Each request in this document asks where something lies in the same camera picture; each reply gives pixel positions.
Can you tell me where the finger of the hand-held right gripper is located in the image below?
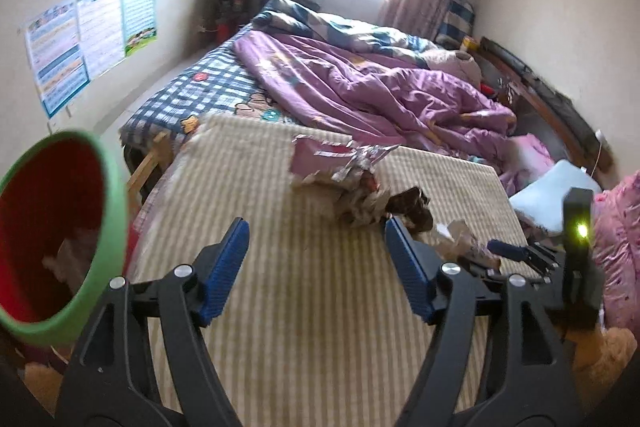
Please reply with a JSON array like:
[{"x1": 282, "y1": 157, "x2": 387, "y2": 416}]
[
  {"x1": 457, "y1": 257, "x2": 546, "y2": 283},
  {"x1": 487, "y1": 239, "x2": 556, "y2": 265}
]

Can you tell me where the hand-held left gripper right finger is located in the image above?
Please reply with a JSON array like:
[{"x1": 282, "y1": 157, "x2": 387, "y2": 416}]
[{"x1": 385, "y1": 216, "x2": 585, "y2": 427}]

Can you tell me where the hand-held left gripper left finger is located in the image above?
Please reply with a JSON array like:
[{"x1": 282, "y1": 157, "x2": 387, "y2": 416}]
[{"x1": 55, "y1": 216, "x2": 251, "y2": 427}]

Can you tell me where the beige wrapper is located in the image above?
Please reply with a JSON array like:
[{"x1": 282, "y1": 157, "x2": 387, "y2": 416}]
[{"x1": 432, "y1": 219, "x2": 501, "y2": 270}]

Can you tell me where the dark brown wrapper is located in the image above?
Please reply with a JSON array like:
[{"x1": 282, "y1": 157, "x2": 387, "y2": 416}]
[{"x1": 387, "y1": 187, "x2": 436, "y2": 235}]

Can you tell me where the silver wrapper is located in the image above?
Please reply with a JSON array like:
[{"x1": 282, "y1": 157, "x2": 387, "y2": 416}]
[{"x1": 332, "y1": 167, "x2": 396, "y2": 229}]

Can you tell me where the purple snack wrapper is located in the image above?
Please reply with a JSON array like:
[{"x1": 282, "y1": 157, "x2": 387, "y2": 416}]
[{"x1": 289, "y1": 134, "x2": 401, "y2": 192}]

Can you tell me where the red bin with green rim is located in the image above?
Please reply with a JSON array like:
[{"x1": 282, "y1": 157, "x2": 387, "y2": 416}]
[{"x1": 0, "y1": 131, "x2": 132, "y2": 348}]

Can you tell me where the light blue pillow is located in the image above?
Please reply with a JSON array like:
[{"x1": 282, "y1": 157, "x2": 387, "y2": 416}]
[{"x1": 510, "y1": 159, "x2": 596, "y2": 235}]

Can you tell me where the pink cloth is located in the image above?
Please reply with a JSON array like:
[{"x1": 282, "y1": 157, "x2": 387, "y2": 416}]
[{"x1": 500, "y1": 134, "x2": 556, "y2": 195}]

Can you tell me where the beige striped bed mat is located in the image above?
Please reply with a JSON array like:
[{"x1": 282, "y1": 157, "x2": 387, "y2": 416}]
[{"x1": 127, "y1": 113, "x2": 531, "y2": 427}]

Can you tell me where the wooden headboard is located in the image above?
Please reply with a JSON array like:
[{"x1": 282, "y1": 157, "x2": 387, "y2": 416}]
[{"x1": 480, "y1": 37, "x2": 613, "y2": 172}]

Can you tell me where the brown plush toy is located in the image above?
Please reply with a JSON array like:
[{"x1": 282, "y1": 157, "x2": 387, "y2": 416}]
[{"x1": 572, "y1": 327, "x2": 638, "y2": 388}]

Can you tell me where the purple quilt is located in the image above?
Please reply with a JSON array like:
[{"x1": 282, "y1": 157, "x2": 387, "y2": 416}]
[{"x1": 232, "y1": 29, "x2": 518, "y2": 162}]

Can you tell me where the blue plaid bed sheet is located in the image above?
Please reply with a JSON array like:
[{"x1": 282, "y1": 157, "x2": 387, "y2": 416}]
[{"x1": 119, "y1": 44, "x2": 296, "y2": 148}]

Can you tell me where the beige plush toy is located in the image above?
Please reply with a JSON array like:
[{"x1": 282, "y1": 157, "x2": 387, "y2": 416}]
[{"x1": 440, "y1": 49, "x2": 481, "y2": 80}]

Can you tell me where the blue striped bag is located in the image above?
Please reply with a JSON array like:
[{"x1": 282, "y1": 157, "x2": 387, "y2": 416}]
[{"x1": 435, "y1": 0, "x2": 476, "y2": 48}]

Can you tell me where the blue patchwork quilt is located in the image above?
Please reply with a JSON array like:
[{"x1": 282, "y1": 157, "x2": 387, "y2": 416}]
[{"x1": 252, "y1": 0, "x2": 451, "y2": 68}]

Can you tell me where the dark corner desk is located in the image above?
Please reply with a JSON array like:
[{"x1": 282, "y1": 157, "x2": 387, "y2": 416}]
[{"x1": 202, "y1": 0, "x2": 273, "y2": 45}]

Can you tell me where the wooden bed frame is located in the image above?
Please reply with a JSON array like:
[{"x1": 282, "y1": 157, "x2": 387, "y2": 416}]
[{"x1": 127, "y1": 132, "x2": 171, "y2": 208}]

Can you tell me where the white wall poster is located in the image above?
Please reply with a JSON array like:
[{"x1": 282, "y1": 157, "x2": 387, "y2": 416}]
[{"x1": 75, "y1": 0, "x2": 126, "y2": 80}]

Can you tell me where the blue wall poster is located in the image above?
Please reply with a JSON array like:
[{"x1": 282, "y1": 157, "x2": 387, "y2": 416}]
[{"x1": 24, "y1": 0, "x2": 91, "y2": 120}]

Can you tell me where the green wall poster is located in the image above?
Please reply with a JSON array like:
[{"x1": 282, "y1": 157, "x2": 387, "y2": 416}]
[{"x1": 120, "y1": 0, "x2": 158, "y2": 58}]

